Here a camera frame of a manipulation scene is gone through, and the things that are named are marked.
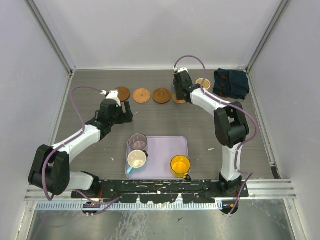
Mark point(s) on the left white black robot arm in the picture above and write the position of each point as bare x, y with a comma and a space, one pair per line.
51, 165

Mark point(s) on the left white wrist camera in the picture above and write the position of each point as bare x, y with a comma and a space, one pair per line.
112, 95

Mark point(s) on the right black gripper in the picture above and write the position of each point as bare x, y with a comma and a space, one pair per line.
178, 96

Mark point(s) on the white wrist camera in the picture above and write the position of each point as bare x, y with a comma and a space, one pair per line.
112, 95
180, 69

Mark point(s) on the white mug blue handle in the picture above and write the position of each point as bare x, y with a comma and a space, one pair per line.
137, 161

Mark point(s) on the yellow glass mug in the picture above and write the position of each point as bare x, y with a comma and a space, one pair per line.
180, 167

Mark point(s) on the cream yellow mug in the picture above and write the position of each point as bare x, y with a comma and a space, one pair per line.
206, 84

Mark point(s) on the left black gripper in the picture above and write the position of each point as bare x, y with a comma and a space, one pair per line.
126, 117

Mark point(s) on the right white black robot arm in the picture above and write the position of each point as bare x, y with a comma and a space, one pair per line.
230, 123

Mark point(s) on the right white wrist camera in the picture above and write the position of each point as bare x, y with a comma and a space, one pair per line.
180, 69

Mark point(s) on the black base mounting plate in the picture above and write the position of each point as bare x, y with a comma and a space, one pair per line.
160, 191

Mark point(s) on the dark blue folded cloth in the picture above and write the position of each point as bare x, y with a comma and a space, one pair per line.
232, 84

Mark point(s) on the lilac plastic tray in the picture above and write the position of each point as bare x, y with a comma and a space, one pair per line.
161, 150

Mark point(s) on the dark wooden coaster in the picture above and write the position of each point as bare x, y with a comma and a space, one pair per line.
161, 95
123, 93

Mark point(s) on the purple glass cup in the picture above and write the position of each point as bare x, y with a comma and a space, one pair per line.
139, 141

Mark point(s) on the woven rattan coaster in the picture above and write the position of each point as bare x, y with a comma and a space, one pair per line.
176, 100
141, 95

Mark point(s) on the aluminium front rail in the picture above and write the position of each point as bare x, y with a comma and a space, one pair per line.
257, 189

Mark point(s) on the slotted cable duct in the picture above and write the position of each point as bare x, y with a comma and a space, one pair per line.
82, 205

